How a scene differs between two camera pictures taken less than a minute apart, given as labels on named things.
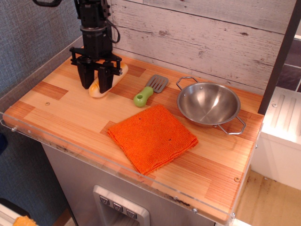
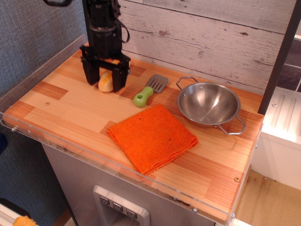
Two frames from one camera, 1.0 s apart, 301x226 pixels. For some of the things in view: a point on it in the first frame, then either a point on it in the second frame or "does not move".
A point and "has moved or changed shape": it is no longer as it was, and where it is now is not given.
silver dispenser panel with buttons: (113, 209) does not move
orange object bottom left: (24, 221) does not move
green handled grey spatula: (157, 84) does not move
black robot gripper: (97, 52) -> (105, 48)
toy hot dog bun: (94, 90) has moved or changed shape
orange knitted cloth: (153, 138) does not move
